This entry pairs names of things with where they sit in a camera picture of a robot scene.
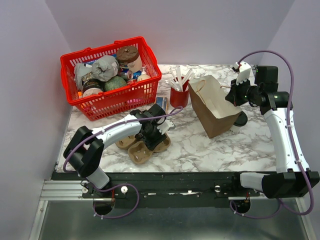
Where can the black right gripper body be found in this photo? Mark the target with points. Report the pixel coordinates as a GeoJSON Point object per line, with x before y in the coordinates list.
{"type": "Point", "coordinates": [239, 95]}

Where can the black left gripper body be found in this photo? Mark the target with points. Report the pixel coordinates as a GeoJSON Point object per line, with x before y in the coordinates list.
{"type": "Point", "coordinates": [153, 138]}

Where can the black plastic cup lid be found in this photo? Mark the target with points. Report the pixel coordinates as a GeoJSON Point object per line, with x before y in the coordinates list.
{"type": "Point", "coordinates": [241, 120]}

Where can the cardboard cup carrier tray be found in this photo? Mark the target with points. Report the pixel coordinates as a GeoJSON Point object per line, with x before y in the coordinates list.
{"type": "Point", "coordinates": [126, 142]}

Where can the brown paper bag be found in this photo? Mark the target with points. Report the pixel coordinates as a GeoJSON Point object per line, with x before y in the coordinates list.
{"type": "Point", "coordinates": [216, 114]}

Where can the white paper coffee cup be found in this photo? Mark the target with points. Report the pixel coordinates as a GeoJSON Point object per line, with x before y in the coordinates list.
{"type": "Point", "coordinates": [235, 129]}

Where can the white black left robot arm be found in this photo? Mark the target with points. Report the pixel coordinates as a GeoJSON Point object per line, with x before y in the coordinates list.
{"type": "Point", "coordinates": [85, 149]}

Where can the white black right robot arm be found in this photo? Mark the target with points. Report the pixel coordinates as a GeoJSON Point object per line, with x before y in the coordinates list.
{"type": "Point", "coordinates": [292, 169]}

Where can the blue tan small box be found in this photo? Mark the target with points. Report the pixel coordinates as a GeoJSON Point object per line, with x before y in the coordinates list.
{"type": "Point", "coordinates": [162, 102]}

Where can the red ribbed cup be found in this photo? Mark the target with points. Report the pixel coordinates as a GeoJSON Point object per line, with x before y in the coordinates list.
{"type": "Point", "coordinates": [180, 98]}

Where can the red plastic shopping basket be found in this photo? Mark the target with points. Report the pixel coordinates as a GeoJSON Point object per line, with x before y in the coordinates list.
{"type": "Point", "coordinates": [105, 104]}

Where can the small white pump bottle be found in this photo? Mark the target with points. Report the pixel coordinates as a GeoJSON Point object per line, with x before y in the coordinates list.
{"type": "Point", "coordinates": [143, 76]}

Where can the green round melon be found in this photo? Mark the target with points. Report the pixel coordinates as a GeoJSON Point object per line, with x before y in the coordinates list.
{"type": "Point", "coordinates": [114, 83]}

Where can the blue white can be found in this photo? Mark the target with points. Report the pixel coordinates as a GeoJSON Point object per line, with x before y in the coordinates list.
{"type": "Point", "coordinates": [128, 75]}

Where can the black gold labelled jar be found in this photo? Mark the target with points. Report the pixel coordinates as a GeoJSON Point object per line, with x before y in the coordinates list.
{"type": "Point", "coordinates": [91, 85]}

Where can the grey crumpled bag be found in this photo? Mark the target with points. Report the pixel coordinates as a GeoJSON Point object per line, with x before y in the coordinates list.
{"type": "Point", "coordinates": [102, 69]}

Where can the brown lidded round container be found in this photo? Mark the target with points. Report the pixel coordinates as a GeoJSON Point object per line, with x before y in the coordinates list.
{"type": "Point", "coordinates": [128, 56]}

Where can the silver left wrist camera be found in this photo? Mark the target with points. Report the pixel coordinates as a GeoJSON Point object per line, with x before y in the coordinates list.
{"type": "Point", "coordinates": [166, 126]}

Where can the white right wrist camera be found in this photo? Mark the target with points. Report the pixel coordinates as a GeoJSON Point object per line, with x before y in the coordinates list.
{"type": "Point", "coordinates": [243, 70]}

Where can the black mounting base rail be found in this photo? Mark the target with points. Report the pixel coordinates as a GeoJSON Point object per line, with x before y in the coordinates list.
{"type": "Point", "coordinates": [158, 189]}

